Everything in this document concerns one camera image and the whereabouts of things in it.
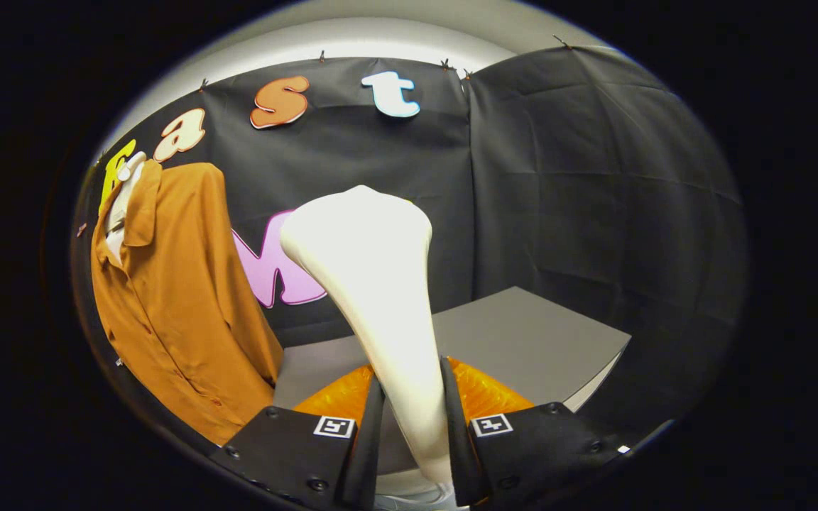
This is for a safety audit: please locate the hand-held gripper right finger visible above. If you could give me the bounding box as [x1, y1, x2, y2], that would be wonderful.
[440, 357, 630, 509]

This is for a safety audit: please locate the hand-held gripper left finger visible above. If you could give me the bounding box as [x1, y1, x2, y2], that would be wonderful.
[210, 358, 386, 510]

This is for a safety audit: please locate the orange button-up shirt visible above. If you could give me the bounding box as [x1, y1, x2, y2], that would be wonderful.
[91, 160, 285, 446]

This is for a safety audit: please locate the white garment hanger form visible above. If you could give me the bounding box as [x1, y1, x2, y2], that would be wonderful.
[105, 151, 148, 267]

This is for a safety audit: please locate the grey table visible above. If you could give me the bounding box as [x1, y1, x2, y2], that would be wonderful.
[271, 286, 632, 476]

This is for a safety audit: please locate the black backdrop cloth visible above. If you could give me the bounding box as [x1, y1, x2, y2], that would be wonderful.
[72, 46, 747, 455]

